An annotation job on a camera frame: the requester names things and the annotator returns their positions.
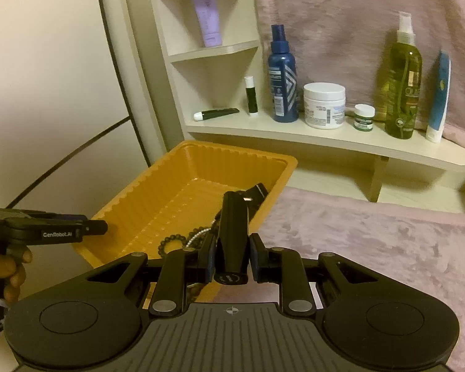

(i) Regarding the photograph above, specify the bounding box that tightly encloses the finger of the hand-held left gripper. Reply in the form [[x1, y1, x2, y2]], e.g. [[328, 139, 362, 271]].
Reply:
[[0, 208, 88, 225], [79, 219, 108, 238]]

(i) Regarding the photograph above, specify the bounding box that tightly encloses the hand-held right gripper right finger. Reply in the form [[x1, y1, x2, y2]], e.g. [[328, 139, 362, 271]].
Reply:
[[249, 232, 376, 314]]

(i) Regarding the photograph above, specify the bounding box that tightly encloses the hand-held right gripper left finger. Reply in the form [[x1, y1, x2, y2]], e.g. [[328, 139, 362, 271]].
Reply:
[[87, 232, 218, 316]]

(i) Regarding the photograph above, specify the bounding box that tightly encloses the white pearl necklace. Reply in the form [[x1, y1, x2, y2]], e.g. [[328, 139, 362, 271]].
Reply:
[[184, 228, 218, 249]]

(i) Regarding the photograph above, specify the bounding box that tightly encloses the black cylindrical case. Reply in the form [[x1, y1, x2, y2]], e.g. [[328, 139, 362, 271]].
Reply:
[[213, 191, 250, 285]]

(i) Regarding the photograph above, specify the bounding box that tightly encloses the dark bead necklace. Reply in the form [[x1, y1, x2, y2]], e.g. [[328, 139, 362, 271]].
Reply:
[[158, 232, 187, 257]]

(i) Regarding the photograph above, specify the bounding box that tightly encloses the orange plastic tray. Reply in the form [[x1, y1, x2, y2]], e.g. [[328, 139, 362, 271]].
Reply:
[[70, 140, 299, 303]]

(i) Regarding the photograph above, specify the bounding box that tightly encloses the person's left hand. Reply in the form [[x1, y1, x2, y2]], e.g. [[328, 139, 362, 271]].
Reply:
[[0, 248, 33, 305]]

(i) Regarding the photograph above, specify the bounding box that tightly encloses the cream wooden shelf unit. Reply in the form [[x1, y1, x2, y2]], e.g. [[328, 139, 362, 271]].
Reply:
[[149, 0, 465, 202]]

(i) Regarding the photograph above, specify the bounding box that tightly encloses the black tube with white cap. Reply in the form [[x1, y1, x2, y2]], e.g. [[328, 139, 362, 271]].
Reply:
[[193, 108, 240, 122]]

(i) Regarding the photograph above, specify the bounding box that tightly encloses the black lip balm stick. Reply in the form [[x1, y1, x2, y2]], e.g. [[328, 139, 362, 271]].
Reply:
[[244, 76, 259, 117]]

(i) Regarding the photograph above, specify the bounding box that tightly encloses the white cream jar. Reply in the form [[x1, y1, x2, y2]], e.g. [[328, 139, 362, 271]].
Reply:
[[303, 82, 346, 130]]

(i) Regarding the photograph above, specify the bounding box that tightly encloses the dark blue spray bottle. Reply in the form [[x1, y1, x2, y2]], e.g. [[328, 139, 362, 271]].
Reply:
[[268, 24, 299, 123]]

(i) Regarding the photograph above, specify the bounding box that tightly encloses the small green white jar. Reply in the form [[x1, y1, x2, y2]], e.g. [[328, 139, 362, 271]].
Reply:
[[354, 104, 376, 131]]

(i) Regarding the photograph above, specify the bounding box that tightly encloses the green oil spray bottle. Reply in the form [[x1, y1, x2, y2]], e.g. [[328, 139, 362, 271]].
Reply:
[[383, 11, 423, 139]]

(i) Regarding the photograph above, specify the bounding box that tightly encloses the lilac cosmetic tube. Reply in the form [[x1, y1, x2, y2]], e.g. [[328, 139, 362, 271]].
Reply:
[[189, 0, 222, 48]]

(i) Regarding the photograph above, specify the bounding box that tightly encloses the blue and white tube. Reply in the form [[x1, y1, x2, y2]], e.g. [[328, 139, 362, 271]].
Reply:
[[425, 50, 451, 143]]

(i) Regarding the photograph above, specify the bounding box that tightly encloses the hanging pink towel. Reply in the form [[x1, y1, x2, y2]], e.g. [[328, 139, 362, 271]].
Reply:
[[250, 0, 465, 144]]

